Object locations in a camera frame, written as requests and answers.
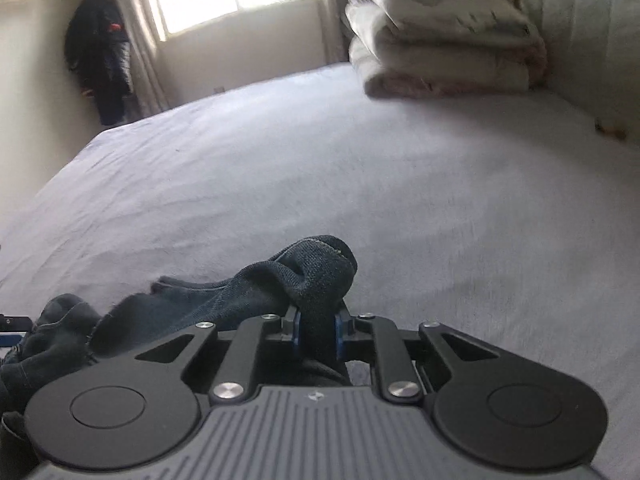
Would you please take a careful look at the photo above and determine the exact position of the grey pink folded quilt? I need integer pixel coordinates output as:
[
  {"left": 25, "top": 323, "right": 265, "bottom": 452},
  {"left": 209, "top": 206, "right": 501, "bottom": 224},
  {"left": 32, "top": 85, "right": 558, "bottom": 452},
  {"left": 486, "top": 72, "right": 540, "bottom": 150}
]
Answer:
[{"left": 347, "top": 20, "right": 548, "bottom": 100}]

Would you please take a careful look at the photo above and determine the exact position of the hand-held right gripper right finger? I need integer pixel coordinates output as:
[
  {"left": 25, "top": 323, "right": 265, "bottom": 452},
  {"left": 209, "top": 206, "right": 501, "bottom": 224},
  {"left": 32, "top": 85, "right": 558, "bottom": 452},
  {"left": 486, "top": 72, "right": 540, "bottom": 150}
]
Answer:
[{"left": 334, "top": 309, "right": 498, "bottom": 404}]

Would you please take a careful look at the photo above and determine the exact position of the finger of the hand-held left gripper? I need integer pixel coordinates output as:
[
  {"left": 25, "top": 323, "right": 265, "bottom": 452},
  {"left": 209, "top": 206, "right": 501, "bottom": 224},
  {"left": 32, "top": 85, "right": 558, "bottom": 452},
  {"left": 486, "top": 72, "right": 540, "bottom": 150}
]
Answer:
[{"left": 0, "top": 314, "right": 32, "bottom": 348}]

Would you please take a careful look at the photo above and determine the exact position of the bed with grey sheet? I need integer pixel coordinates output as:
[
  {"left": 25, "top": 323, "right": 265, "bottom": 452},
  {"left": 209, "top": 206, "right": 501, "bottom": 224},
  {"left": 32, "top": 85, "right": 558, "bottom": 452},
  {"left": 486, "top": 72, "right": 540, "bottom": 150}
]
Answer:
[{"left": 0, "top": 62, "right": 640, "bottom": 480}]

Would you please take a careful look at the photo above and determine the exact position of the small brown object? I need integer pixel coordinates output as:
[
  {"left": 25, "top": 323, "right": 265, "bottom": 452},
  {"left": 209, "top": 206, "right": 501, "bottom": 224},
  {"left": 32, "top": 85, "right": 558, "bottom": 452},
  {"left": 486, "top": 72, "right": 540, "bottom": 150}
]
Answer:
[{"left": 595, "top": 119, "right": 627, "bottom": 140}]

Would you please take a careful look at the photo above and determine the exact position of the grey quilted headboard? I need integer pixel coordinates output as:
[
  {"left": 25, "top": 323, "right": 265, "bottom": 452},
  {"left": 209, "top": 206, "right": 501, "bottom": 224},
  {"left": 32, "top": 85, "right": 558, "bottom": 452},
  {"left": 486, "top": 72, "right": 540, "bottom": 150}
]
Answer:
[{"left": 520, "top": 0, "right": 640, "bottom": 136}]

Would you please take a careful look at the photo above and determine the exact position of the dark hanging jacket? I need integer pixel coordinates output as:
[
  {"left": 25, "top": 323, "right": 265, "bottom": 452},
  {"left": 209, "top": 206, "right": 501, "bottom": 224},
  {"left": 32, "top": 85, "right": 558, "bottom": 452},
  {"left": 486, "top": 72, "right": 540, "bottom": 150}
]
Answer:
[{"left": 64, "top": 0, "right": 135, "bottom": 127}]

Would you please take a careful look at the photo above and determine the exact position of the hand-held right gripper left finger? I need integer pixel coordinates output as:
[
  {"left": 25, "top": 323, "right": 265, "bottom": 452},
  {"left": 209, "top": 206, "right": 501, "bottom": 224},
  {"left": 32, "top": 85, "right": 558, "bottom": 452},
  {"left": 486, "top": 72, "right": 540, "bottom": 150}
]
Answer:
[{"left": 135, "top": 309, "right": 302, "bottom": 405}]

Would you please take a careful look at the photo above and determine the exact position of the light patterned curtain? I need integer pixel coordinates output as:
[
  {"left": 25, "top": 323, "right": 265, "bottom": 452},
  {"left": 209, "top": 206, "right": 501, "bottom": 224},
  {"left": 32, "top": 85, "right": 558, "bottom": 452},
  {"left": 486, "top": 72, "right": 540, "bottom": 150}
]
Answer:
[
  {"left": 315, "top": 0, "right": 351, "bottom": 63},
  {"left": 117, "top": 0, "right": 173, "bottom": 116}
]

